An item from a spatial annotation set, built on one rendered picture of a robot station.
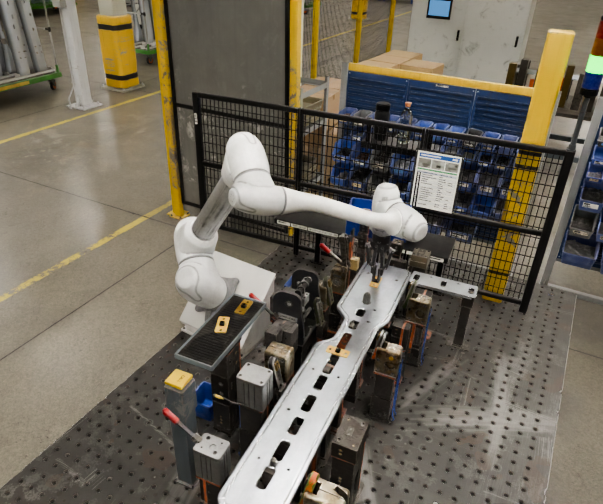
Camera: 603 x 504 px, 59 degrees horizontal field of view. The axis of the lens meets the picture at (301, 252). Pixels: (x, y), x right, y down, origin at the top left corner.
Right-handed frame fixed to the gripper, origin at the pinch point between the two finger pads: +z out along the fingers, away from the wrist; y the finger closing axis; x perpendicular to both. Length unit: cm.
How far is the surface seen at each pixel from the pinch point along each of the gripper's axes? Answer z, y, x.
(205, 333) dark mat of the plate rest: -10, -37, -75
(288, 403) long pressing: 6, -6, -77
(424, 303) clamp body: 2.6, 22.8, -8.2
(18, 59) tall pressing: 54, -666, 402
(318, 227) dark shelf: 4, -40, 34
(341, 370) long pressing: 6, 5, -55
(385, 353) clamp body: 3.4, 16.7, -43.3
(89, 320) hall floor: 107, -197, 19
